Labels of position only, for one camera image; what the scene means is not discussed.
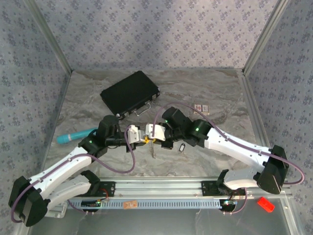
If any red plastic block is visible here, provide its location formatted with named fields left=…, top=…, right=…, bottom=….
left=256, top=196, right=276, bottom=213

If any playing card box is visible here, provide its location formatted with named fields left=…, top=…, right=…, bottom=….
left=193, top=103, right=210, bottom=115

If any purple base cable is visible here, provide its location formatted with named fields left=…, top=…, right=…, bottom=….
left=67, top=199, right=95, bottom=216
left=223, top=188, right=248, bottom=215

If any black key tag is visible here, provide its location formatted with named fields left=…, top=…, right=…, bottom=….
left=176, top=143, right=187, bottom=159

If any aluminium frame post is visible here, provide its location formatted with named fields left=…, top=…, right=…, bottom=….
left=242, top=0, right=290, bottom=75

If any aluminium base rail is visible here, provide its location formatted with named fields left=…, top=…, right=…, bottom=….
left=99, top=176, right=293, bottom=197

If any black hard case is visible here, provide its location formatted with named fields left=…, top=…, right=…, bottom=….
left=100, top=70, right=161, bottom=120

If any teal plastic cylinder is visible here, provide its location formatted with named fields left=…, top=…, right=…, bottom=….
left=56, top=127, right=98, bottom=145

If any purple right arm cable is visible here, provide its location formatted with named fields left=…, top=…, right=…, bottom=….
left=151, top=102, right=306, bottom=185

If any grey slotted cable duct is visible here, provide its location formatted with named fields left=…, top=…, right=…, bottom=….
left=67, top=197, right=224, bottom=210

